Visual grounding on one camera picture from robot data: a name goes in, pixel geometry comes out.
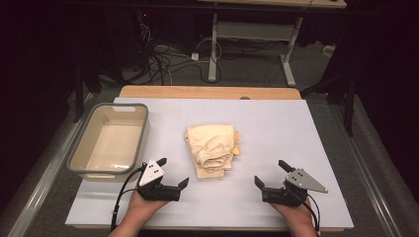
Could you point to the white power adapter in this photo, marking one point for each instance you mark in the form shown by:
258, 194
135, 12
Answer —
195, 56

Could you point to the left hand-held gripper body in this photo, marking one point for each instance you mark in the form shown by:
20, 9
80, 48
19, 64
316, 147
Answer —
159, 192

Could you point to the person's right hand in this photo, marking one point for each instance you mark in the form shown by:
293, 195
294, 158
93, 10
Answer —
291, 212

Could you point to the desk with white legs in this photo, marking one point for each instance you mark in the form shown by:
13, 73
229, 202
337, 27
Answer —
253, 31

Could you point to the white table board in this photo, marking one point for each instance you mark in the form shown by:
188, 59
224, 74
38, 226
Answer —
263, 131

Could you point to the person's left hand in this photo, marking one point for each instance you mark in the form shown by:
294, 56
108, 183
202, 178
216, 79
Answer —
143, 207

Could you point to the silver metal rail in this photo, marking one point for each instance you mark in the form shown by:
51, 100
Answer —
369, 177
42, 177

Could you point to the wooden table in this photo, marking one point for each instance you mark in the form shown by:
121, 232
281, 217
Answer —
197, 92

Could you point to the cream garment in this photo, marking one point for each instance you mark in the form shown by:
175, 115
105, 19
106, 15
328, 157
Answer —
210, 148

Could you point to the grey table grommet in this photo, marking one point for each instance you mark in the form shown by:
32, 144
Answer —
244, 97

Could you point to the beige basket with grey rim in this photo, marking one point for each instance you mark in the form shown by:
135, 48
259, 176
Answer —
113, 144

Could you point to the black metal stand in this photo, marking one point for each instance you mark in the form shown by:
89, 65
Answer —
78, 95
349, 105

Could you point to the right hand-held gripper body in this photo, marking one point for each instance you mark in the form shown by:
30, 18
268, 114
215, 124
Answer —
283, 196

